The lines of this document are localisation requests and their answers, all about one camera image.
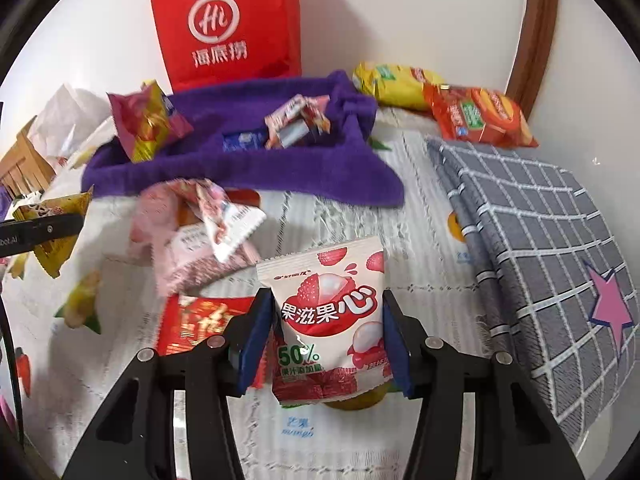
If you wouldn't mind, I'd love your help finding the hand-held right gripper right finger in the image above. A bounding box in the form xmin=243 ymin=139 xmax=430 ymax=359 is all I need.
xmin=382 ymin=290 xmax=586 ymax=480

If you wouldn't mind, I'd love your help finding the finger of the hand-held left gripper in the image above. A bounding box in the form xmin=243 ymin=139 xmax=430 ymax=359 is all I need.
xmin=22 ymin=212 xmax=85 ymax=252

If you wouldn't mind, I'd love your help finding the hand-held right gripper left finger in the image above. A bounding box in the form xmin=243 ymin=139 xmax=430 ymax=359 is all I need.
xmin=62 ymin=287 xmax=274 ymax=480

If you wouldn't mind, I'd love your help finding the yellow triangular snack packet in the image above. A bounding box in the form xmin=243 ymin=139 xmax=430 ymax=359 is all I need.
xmin=12 ymin=187 xmax=95 ymax=278

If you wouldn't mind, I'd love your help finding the red gold print packet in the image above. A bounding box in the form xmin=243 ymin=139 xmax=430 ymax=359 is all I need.
xmin=156 ymin=294 xmax=271 ymax=391

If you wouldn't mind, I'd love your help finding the red white lychee packet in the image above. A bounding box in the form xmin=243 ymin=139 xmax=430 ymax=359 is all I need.
xmin=256 ymin=235 xmax=387 ymax=406

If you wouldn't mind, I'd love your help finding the pale pink snack packet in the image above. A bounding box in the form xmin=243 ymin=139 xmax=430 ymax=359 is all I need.
xmin=127 ymin=180 xmax=256 ymax=296

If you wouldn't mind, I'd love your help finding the purple towel tray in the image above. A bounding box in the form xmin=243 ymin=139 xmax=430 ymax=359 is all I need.
xmin=81 ymin=71 xmax=405 ymax=207

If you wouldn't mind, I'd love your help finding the blue snack packet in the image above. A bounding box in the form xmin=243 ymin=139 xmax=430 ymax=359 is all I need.
xmin=222 ymin=130 xmax=271 ymax=153

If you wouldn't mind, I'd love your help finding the mushroom print snack packet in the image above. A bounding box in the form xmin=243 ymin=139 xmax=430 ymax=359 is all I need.
xmin=264 ymin=97 xmax=313 ymax=150

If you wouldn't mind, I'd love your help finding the brown white snack packet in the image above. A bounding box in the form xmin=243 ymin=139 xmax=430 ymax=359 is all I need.
xmin=300 ymin=95 xmax=332 ymax=136

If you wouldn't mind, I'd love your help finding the wooden chair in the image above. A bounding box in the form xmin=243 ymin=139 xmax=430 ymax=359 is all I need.
xmin=0 ymin=117 xmax=56 ymax=201

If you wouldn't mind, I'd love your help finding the fruit print tablecloth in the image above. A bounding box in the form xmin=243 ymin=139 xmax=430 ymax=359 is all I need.
xmin=0 ymin=105 xmax=631 ymax=480

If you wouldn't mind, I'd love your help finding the white plastic bag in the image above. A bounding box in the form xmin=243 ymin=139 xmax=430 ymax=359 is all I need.
xmin=27 ymin=84 xmax=116 ymax=156

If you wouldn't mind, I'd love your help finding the grey checked folded blanket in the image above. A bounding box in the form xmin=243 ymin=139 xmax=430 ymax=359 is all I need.
xmin=426 ymin=137 xmax=640 ymax=448

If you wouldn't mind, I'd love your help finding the red chips bag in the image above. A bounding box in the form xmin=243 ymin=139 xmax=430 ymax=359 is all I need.
xmin=424 ymin=85 xmax=540 ymax=149

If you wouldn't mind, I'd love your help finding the yellow chips bag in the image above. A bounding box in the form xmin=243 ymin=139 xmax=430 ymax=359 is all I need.
xmin=352 ymin=61 xmax=446 ymax=111

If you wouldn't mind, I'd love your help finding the red paper bag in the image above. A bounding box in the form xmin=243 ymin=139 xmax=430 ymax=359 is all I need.
xmin=148 ymin=0 xmax=302 ymax=92

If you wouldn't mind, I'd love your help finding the black cable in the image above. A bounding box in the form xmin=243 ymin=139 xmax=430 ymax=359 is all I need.
xmin=0 ymin=297 xmax=25 ymax=443

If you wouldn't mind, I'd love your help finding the brown wooden door frame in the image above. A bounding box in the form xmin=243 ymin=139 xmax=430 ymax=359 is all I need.
xmin=505 ymin=0 xmax=560 ymax=108

